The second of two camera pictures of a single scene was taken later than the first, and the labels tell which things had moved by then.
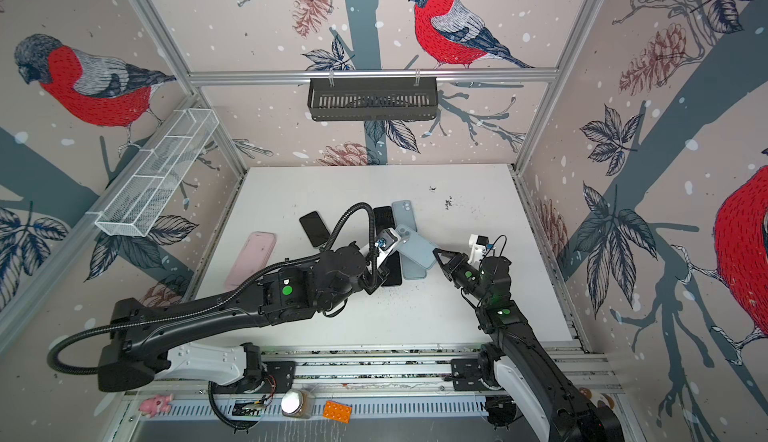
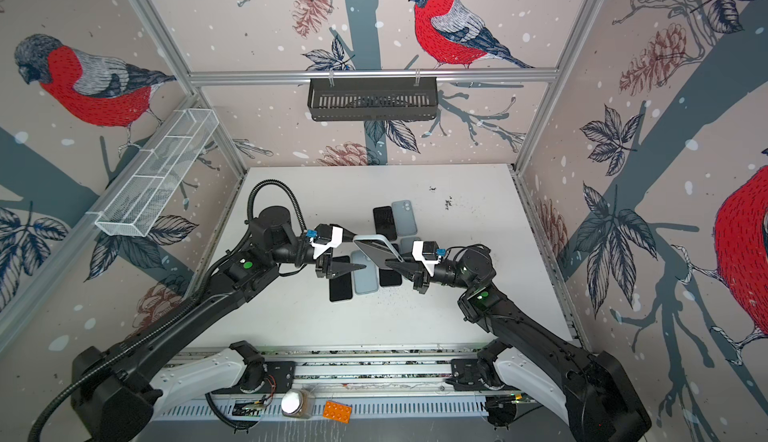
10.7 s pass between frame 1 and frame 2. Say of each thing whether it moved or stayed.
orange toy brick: stayed
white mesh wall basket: stayed
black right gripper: moved
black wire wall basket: stayed
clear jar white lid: stayed
